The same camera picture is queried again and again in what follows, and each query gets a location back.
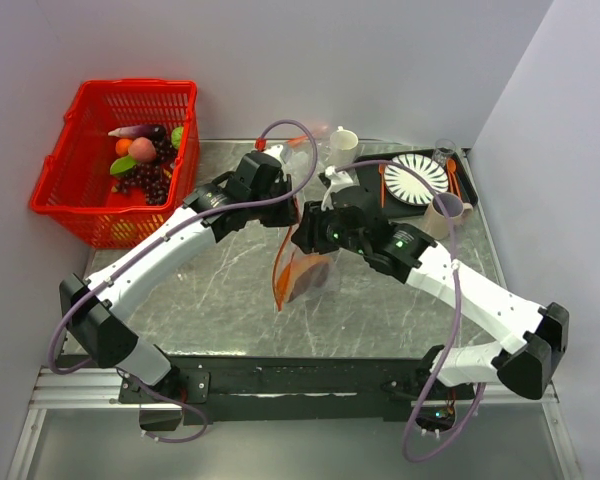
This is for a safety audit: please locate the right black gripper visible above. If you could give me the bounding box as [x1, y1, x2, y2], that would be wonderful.
[291, 200, 368, 255]

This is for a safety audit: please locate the orange papaya slice toy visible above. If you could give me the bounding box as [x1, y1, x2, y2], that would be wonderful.
[274, 255, 330, 305]

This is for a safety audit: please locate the clear zip bag orange zipper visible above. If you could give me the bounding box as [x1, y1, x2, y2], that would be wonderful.
[271, 226, 341, 312]

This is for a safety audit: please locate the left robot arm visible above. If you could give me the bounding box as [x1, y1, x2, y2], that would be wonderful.
[60, 145, 298, 402]

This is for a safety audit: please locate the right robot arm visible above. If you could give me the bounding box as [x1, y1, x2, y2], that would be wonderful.
[292, 185, 569, 400]

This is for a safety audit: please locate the striped white plate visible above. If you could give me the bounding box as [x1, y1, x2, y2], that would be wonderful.
[384, 153, 449, 206]

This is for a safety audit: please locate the orange plastic fork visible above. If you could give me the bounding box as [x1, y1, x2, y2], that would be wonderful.
[378, 164, 386, 209]

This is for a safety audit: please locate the black tray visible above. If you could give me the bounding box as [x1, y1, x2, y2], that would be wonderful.
[355, 149, 478, 219]

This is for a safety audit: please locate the white mug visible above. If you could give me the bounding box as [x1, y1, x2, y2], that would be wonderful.
[327, 126, 359, 167]

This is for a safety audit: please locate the beige mug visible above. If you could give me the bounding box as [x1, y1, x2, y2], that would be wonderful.
[421, 192, 473, 240]

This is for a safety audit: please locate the green lime toy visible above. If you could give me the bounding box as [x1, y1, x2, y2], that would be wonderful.
[170, 126, 184, 150]

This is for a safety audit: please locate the purple grapes toy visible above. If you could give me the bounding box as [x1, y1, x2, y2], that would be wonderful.
[110, 137, 177, 206]

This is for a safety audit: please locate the orange plastic spoon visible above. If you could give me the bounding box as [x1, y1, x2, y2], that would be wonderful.
[446, 157, 462, 198]

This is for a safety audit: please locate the purple eggplant toy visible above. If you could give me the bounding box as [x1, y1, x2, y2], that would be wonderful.
[108, 124, 167, 140]

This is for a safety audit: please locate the clear drinking glass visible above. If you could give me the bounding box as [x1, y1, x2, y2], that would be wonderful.
[432, 138, 456, 167]

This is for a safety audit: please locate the pink peach toy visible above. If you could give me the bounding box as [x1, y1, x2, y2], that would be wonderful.
[128, 137, 157, 163]

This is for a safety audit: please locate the green leaf toy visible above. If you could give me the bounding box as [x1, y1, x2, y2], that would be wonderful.
[109, 155, 137, 177]

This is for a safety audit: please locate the small orange fruit toy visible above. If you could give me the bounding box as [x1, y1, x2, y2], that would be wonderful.
[115, 138, 132, 157]

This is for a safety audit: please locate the red plastic basket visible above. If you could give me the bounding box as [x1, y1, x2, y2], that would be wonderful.
[29, 79, 199, 249]

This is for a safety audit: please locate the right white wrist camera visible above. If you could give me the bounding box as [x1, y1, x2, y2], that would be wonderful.
[319, 166, 355, 203]

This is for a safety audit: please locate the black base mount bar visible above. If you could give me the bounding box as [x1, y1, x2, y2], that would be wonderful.
[117, 349, 476, 431]

